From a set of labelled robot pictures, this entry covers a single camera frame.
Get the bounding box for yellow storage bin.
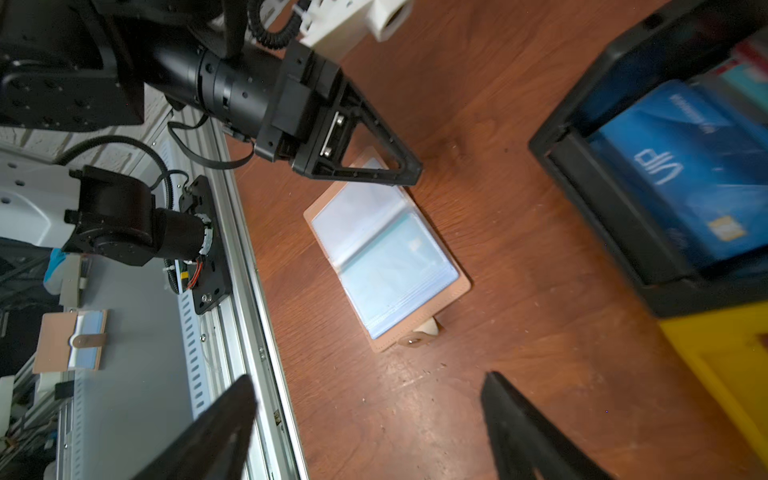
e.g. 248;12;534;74
659;302;767;463

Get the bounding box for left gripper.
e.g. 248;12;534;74
143;35;423;186

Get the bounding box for spare tan card holder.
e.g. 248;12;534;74
33;310;108;374

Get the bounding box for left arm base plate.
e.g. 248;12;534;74
179;175;233;315

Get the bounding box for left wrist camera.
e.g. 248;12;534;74
300;0;414;63

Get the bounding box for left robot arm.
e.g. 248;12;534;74
1;1;422;267

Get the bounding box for black storage bin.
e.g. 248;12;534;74
529;1;767;318

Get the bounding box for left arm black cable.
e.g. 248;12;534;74
53;134;176;211

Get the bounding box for tan leather card holder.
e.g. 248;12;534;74
304;181;471;352

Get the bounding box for aluminium mounting rail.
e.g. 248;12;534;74
161;107;310;480

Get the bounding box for blue VIP card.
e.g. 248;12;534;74
588;80;767;269

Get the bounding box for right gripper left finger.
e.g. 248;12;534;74
135;375;258;480

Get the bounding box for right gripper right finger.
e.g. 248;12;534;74
481;371;611;479

